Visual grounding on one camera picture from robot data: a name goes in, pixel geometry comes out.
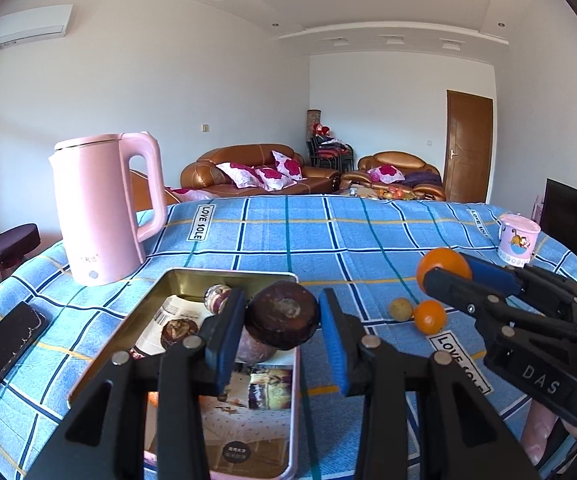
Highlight pink cartoon cup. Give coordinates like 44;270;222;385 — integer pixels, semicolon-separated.
497;213;541;267

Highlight blue plaid tablecloth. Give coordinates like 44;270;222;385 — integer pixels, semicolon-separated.
0;195;577;480

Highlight small orange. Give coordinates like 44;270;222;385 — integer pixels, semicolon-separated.
413;300;448;335

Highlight brown leather armchair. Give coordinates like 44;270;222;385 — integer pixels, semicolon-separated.
341;151;445;202

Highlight brown leather chair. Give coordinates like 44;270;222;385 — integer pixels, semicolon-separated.
128;169;169;211

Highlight white red floral cushion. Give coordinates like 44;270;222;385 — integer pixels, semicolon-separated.
272;150;305;181
367;165;405;184
216;161;264;189
253;166;292;192

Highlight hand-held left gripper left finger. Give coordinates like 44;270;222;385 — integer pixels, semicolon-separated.
43;287;246;480

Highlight pink rectangular tin box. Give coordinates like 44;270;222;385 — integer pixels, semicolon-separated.
67;268;300;480

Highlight printed paper sheet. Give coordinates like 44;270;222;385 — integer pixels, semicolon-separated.
133;294;294;473

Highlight white air conditioner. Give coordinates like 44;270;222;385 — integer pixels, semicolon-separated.
0;4;74;50

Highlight small yellow round fruit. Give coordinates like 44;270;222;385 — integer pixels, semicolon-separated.
387;297;414;322

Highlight stacked black chairs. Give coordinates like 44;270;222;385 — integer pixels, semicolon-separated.
307;137;355;173

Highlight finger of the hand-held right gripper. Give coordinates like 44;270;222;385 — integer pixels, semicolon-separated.
423;267;577;346
461;254;577;318

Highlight black television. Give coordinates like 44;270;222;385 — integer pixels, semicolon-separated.
539;178;577;261

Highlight large orange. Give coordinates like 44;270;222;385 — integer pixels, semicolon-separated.
416;247;473;293

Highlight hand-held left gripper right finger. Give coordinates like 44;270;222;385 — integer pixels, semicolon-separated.
319;287;534;480

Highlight coffee table with snacks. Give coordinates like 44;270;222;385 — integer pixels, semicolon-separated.
341;184;419;202

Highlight plain dark brown round cake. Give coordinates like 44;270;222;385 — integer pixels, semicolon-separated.
246;282;319;351

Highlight large purple-brown round fruit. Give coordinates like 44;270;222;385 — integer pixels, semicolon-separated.
233;327;282;365

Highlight purple cloth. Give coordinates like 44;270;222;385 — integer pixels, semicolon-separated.
403;171;442;188

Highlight gold-patterned brown round cake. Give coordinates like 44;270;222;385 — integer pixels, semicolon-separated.
161;318;200;350

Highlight dark purple round stool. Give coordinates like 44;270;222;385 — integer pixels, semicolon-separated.
0;224;40;281

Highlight brown wooden door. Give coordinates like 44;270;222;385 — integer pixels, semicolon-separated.
443;90;494;204

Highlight brown leather sofa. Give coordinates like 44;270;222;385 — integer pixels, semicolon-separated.
180;144;342;203

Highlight black smartphone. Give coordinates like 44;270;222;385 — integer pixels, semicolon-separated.
0;301;49;399

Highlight pink electric kettle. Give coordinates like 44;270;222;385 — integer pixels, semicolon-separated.
48;131;168;287

